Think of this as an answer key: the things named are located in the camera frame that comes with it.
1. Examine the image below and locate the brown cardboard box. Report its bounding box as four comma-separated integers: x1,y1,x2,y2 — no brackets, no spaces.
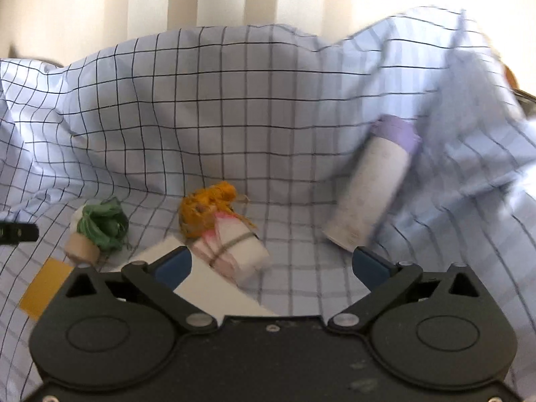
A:
20,258,75,320

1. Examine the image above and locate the white bottle purple cap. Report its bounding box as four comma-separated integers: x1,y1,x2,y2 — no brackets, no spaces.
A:
322,114,421,252

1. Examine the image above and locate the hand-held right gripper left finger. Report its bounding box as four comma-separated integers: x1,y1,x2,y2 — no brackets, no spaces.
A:
63,247,218,336

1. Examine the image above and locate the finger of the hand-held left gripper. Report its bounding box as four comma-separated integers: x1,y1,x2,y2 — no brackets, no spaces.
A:
0,223,39,244

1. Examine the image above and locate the green raffia bundle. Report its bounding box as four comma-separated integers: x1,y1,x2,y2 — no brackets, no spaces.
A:
81,201,130,253

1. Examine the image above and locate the orange raffia bundle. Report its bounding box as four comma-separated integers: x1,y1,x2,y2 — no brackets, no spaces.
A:
179,181,256,241

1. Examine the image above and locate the white cloth pink edge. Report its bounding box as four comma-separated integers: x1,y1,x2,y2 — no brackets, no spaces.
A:
188,211,271,279

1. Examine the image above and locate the white cardboard box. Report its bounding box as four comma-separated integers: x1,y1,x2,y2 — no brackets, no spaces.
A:
121,234,281,317

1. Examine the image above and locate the checked light blue blanket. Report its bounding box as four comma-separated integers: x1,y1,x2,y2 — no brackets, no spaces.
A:
0,6,536,402

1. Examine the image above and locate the beige bandage roll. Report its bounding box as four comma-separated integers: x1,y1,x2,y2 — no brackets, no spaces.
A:
65,232,101,266

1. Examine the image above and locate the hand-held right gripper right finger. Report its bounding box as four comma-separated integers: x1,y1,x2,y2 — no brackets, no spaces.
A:
329,247,482,336

